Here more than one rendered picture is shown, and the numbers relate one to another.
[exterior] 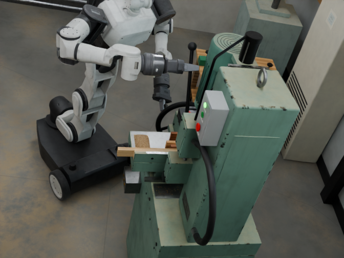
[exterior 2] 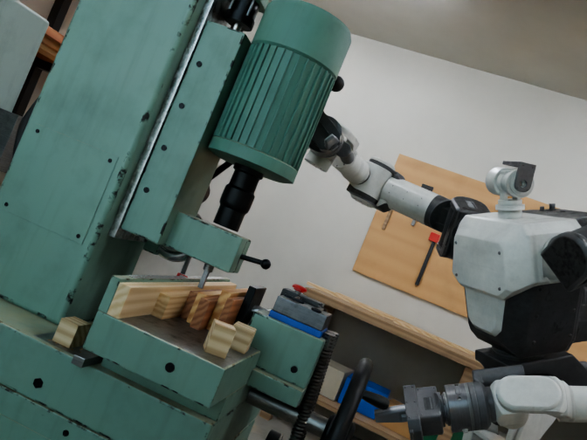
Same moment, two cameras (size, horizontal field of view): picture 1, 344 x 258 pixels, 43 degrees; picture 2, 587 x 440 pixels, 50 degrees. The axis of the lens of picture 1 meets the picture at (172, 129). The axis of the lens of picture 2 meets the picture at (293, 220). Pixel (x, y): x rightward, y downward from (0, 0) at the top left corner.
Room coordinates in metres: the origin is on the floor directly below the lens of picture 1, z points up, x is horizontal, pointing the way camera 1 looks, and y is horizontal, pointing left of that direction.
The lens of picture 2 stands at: (2.18, -1.14, 1.11)
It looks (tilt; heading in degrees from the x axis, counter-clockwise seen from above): 1 degrees up; 119
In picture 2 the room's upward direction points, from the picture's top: 22 degrees clockwise
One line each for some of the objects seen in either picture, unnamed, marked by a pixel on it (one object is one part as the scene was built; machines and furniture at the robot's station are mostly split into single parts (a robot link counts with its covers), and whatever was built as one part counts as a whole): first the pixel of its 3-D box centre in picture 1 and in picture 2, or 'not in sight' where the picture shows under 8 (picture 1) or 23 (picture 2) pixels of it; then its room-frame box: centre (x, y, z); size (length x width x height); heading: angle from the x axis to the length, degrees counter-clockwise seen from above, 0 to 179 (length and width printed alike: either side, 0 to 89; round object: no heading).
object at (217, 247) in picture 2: not in sight; (206, 246); (1.48, -0.16, 1.03); 0.14 x 0.07 x 0.09; 18
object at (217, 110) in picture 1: (211, 118); not in sight; (1.15, -0.12, 1.40); 0.10 x 0.06 x 0.16; 18
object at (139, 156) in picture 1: (199, 158); (179, 291); (1.46, -0.15, 0.93); 0.60 x 0.02 x 0.06; 108
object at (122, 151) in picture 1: (177, 153); (210, 300); (1.47, -0.05, 0.92); 0.55 x 0.02 x 0.04; 108
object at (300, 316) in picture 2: (191, 114); (302, 309); (1.68, -0.08, 0.99); 0.13 x 0.11 x 0.06; 108
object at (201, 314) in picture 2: not in sight; (218, 311); (1.56, -0.15, 0.93); 0.22 x 0.02 x 0.05; 108
